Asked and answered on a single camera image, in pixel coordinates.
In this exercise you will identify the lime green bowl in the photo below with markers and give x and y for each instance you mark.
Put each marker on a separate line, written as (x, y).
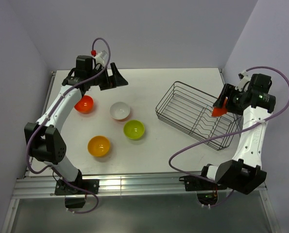
(134, 129)

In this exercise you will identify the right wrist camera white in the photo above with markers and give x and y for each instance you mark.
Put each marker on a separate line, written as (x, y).
(244, 80)

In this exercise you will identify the red-orange plastic bowl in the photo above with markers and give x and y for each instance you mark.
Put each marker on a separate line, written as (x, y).
(217, 112)

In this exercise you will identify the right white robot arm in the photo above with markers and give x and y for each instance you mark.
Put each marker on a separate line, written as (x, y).
(251, 100)

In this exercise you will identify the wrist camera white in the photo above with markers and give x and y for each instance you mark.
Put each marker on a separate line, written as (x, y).
(244, 80)
(100, 57)

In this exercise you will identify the dark wire dish rack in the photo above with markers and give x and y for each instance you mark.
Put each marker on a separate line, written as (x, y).
(189, 110)

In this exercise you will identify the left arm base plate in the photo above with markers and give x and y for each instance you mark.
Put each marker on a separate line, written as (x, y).
(76, 193)

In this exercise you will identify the white bowl orange outside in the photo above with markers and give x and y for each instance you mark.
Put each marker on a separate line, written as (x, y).
(119, 111)

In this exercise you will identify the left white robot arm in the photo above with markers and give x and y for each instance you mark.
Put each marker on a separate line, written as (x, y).
(43, 138)

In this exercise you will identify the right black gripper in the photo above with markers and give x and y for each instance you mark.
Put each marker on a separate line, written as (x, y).
(229, 91)

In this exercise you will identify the yellow-orange bowl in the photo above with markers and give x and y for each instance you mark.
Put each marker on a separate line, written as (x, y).
(98, 146)

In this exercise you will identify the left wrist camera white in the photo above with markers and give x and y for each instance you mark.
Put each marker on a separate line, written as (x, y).
(100, 57)

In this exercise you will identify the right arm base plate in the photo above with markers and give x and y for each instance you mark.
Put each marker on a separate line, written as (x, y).
(207, 192)

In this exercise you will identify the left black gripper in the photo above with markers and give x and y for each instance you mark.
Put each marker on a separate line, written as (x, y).
(115, 80)

